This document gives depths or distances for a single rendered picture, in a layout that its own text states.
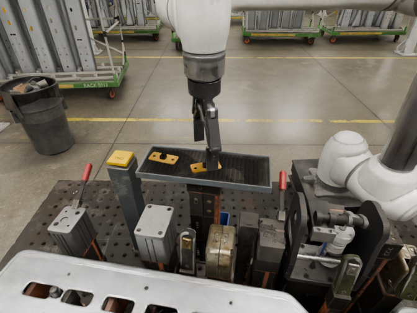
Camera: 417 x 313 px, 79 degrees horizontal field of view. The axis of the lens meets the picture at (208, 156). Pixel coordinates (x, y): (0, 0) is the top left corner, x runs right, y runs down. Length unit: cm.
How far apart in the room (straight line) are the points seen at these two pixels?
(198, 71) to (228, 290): 50
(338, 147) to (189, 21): 78
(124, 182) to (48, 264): 28
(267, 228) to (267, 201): 59
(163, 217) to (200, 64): 38
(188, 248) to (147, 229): 11
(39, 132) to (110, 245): 202
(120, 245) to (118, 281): 44
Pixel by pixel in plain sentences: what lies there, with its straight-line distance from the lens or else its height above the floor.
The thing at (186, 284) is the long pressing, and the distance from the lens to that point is 69.
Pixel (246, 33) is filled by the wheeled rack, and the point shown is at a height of 27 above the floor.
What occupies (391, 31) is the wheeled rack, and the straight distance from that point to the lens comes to 844.
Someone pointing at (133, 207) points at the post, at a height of 97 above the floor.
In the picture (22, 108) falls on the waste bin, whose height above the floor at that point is 58.
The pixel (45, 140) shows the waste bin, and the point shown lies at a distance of 305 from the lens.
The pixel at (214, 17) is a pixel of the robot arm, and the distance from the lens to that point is 51.
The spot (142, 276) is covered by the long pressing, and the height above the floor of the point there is 100.
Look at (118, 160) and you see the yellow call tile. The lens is 79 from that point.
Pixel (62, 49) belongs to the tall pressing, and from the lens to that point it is 453.
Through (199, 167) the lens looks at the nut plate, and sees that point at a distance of 71.
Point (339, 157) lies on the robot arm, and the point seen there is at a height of 102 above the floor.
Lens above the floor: 162
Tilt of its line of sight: 37 degrees down
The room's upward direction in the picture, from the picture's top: straight up
